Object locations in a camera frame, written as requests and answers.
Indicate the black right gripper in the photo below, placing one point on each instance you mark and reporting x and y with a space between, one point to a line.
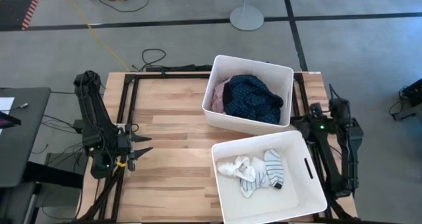
305 128

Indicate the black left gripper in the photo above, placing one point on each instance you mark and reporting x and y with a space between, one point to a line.
123 145

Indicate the white striped sock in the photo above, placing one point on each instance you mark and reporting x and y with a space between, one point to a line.
273 168
252 184

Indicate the navy dotted garment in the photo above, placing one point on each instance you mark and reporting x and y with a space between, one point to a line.
250 99

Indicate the white plastic storage bin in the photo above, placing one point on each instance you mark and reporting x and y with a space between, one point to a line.
273 207
263 69

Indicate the plain white sock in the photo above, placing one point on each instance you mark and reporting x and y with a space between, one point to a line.
249 174
227 169

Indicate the pink linen shirt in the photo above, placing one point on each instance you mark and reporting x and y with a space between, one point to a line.
217 100

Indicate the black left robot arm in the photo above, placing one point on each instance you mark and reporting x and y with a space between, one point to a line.
94 112

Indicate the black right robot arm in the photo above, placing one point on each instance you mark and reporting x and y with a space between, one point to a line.
352 158

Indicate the black power strip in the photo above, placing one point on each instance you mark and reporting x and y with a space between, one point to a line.
178 68

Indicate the black desk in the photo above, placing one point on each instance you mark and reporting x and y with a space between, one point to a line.
26 145

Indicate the black electronic device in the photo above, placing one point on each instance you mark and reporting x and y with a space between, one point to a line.
413 94

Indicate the grey round floor stand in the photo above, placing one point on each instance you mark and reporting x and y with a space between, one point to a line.
246 18

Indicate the dark blue tablet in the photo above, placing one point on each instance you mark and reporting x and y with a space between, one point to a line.
8 122

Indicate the white paper sheet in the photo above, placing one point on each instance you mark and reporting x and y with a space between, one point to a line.
6 103

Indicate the hazard striped floor mat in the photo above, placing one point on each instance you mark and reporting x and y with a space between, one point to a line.
13 3

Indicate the black aluminium table frame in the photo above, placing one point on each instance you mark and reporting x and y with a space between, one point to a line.
171 75

